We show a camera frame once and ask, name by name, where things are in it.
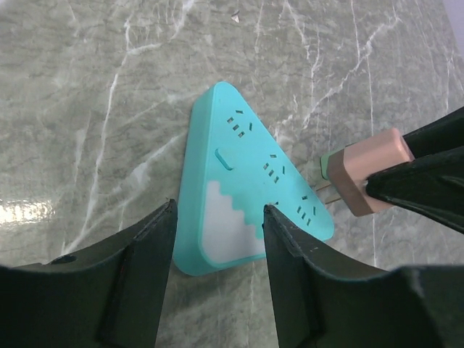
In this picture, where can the green plug adapter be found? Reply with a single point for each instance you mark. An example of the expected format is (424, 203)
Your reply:
(324, 164)

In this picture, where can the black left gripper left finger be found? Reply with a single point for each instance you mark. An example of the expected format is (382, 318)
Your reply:
(109, 294)

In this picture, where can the pink plug adapter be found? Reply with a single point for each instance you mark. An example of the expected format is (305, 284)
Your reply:
(349, 169)

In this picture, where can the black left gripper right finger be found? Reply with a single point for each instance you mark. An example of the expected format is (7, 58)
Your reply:
(323, 298)

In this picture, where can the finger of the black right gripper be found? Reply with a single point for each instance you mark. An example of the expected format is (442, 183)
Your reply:
(441, 135)
(431, 186)

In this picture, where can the teal triangular power strip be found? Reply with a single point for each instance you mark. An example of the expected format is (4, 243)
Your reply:
(232, 169)

